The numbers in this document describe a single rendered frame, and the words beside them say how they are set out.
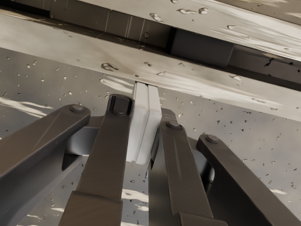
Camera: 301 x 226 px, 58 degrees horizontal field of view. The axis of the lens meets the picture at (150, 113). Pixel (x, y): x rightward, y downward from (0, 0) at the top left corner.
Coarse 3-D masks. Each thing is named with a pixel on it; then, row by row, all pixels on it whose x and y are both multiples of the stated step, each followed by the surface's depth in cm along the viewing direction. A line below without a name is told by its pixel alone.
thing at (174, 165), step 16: (160, 128) 12; (176, 128) 13; (160, 144) 11; (176, 144) 11; (160, 160) 11; (176, 160) 10; (192, 160) 10; (160, 176) 10; (176, 176) 9; (192, 176) 9; (160, 192) 9; (176, 192) 8; (192, 192) 8; (160, 208) 9; (176, 208) 7; (192, 208) 8; (208, 208) 8; (160, 224) 8; (176, 224) 6; (192, 224) 6; (208, 224) 6; (224, 224) 6
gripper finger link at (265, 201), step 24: (216, 144) 12; (216, 168) 11; (240, 168) 11; (216, 192) 10; (240, 192) 9; (264, 192) 9; (216, 216) 10; (240, 216) 9; (264, 216) 8; (288, 216) 8
